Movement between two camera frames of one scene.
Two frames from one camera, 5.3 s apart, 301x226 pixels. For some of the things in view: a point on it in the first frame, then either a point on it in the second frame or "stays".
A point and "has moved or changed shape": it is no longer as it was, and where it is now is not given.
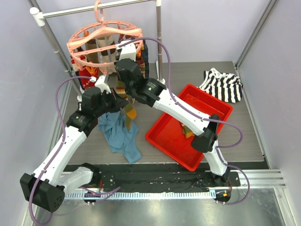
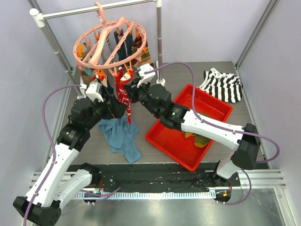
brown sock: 90,44 to 86,78
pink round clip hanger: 95,45 has moved or changed shape
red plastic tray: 166,133 stays
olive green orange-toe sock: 130,114 has moved or changed shape
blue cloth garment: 119,138 stays
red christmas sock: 85,83 to 122,92
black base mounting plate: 158,177 stays
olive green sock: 187,131 stays
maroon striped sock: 120,90 to 145,55
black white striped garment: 228,87 stays
